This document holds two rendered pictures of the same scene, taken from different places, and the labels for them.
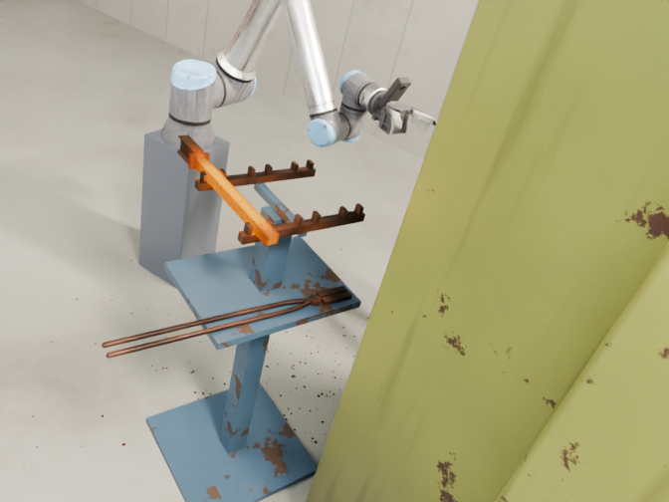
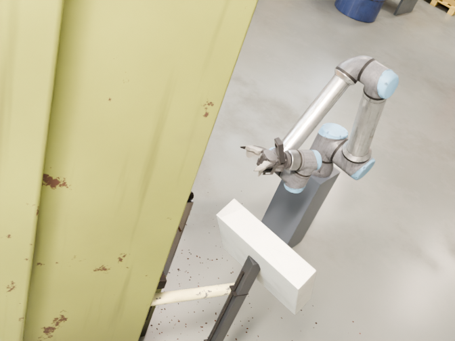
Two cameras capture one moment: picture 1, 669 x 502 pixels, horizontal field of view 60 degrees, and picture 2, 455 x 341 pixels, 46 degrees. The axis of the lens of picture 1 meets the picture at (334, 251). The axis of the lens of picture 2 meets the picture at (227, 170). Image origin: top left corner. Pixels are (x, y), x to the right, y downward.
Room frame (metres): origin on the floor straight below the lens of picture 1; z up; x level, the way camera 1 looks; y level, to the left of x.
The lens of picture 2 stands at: (1.79, -1.98, 2.28)
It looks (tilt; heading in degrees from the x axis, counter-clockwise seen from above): 37 degrees down; 97
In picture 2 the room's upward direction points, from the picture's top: 22 degrees clockwise
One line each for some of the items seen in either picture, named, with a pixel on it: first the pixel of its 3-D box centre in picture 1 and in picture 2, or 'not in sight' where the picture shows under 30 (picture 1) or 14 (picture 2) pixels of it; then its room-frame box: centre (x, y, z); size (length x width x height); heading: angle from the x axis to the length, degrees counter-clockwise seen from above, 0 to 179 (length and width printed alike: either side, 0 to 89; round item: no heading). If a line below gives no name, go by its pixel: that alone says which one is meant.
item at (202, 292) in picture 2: not in sight; (198, 293); (1.69, -0.58, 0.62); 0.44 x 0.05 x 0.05; 42
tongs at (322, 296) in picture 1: (240, 318); not in sight; (0.98, 0.16, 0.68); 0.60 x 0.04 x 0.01; 131
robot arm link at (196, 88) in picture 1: (194, 90); (330, 141); (1.94, 0.63, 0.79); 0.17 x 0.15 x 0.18; 155
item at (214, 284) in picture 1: (264, 285); not in sight; (1.14, 0.15, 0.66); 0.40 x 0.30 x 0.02; 134
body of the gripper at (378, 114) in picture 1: (390, 113); (273, 162); (1.72, -0.05, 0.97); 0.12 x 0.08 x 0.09; 42
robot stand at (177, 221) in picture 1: (181, 206); (296, 203); (1.93, 0.63, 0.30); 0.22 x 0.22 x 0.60; 67
